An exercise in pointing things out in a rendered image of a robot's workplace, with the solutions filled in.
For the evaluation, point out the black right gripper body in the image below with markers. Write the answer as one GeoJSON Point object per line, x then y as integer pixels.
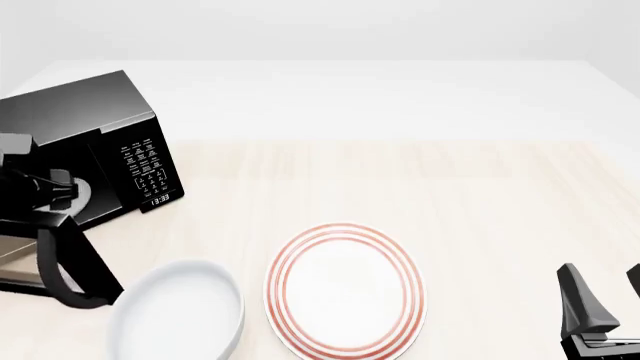
{"type": "Point", "coordinates": [605, 348]}

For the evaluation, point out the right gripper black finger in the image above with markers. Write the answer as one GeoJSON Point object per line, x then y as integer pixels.
{"type": "Point", "coordinates": [582, 303]}
{"type": "Point", "coordinates": [636, 279]}

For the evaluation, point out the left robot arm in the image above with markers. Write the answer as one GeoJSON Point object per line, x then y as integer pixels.
{"type": "Point", "coordinates": [17, 185]}

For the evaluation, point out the black microwave door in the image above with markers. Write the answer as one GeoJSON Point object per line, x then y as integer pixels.
{"type": "Point", "coordinates": [80, 247]}

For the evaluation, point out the black microwave oven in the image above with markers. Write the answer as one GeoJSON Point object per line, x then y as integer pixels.
{"type": "Point", "coordinates": [75, 108]}

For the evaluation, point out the white plate with red rings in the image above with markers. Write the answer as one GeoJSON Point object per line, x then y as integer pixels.
{"type": "Point", "coordinates": [345, 292]}

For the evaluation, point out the white bowl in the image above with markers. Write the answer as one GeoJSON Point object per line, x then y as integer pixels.
{"type": "Point", "coordinates": [175, 318]}

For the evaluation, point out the small pale flat plate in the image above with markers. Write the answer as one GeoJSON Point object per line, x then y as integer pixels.
{"type": "Point", "coordinates": [83, 195]}

